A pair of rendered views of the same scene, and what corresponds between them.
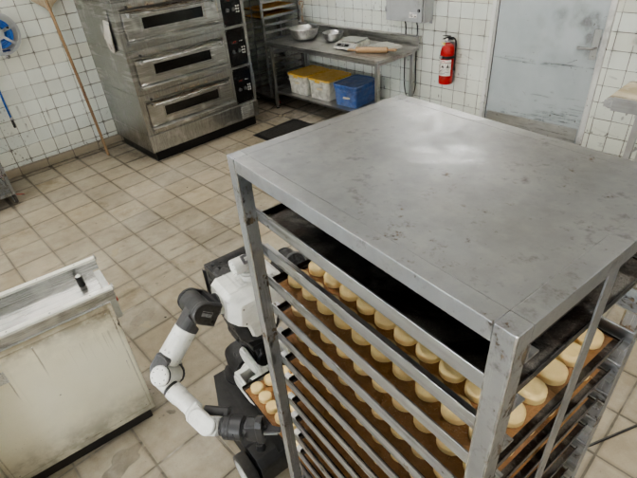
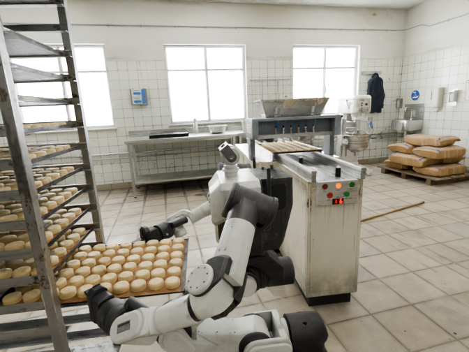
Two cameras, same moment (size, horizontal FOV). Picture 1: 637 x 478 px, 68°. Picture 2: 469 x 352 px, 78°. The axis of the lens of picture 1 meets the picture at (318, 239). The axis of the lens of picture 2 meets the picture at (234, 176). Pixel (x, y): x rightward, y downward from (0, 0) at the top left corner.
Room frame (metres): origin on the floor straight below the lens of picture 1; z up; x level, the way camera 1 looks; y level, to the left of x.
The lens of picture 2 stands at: (1.98, -0.64, 1.26)
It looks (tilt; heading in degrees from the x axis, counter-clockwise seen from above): 13 degrees down; 118
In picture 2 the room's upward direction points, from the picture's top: 3 degrees counter-clockwise
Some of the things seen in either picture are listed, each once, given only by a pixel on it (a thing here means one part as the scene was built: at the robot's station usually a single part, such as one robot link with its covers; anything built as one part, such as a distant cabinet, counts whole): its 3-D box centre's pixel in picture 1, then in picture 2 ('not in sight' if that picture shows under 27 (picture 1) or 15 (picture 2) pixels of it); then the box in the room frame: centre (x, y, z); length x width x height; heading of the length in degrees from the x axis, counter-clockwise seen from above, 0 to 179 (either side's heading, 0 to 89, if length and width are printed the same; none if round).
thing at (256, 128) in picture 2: not in sight; (290, 136); (1.27, 1.75, 1.01); 0.72 x 0.33 x 0.34; 34
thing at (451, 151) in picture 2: not in sight; (440, 151); (2.75, 4.84, 0.47); 0.72 x 0.42 x 0.17; 47
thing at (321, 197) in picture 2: (107, 293); (336, 192); (1.75, 1.03, 0.77); 0.24 x 0.04 x 0.14; 34
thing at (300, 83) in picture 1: (309, 80); not in sight; (6.42, -0.06, 0.36); 0.47 x 0.39 x 0.26; 130
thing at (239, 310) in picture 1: (245, 295); (248, 207); (1.52, 0.33, 0.88); 0.34 x 0.30 x 0.36; 124
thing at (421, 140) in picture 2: not in sight; (429, 140); (2.62, 5.03, 0.62); 0.72 x 0.42 x 0.17; 138
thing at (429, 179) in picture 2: not in sight; (422, 172); (2.58, 5.05, 0.06); 1.20 x 0.80 x 0.11; 134
